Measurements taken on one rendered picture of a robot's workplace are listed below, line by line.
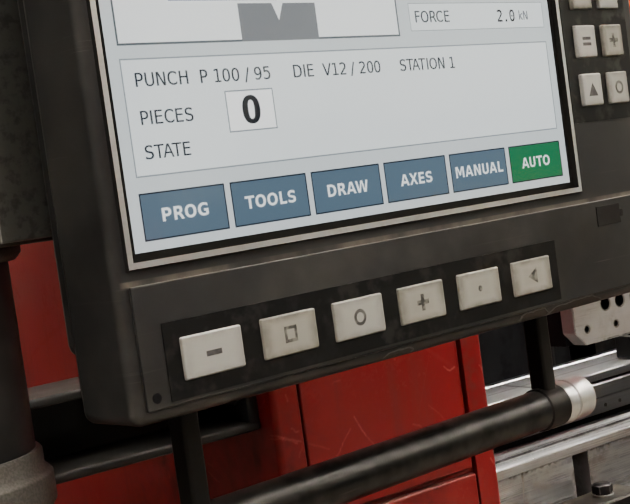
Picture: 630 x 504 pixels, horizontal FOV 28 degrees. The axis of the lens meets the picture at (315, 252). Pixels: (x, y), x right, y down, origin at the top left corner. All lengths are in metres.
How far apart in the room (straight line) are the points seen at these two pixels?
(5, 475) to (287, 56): 0.27
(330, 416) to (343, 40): 0.49
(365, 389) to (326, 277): 0.48
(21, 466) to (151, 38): 0.24
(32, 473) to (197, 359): 0.14
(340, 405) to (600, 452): 0.64
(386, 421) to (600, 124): 0.41
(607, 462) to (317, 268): 1.08
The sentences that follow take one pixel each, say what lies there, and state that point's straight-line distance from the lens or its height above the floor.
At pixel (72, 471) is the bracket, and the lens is 1.02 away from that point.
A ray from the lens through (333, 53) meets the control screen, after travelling 0.69.
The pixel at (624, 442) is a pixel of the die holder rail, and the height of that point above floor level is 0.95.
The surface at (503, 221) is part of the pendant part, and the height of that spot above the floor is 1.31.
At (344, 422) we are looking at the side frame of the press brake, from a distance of 1.13.
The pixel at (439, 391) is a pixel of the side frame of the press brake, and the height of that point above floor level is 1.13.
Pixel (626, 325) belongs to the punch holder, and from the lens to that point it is 1.70.
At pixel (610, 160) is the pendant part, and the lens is 0.87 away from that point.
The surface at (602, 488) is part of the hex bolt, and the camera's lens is 1.65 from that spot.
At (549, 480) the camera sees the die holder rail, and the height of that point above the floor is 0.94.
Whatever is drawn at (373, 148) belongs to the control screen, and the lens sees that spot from 0.70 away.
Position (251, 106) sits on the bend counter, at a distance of 0.65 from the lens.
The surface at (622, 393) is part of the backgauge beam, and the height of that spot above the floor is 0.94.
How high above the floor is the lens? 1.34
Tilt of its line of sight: 3 degrees down
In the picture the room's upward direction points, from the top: 8 degrees counter-clockwise
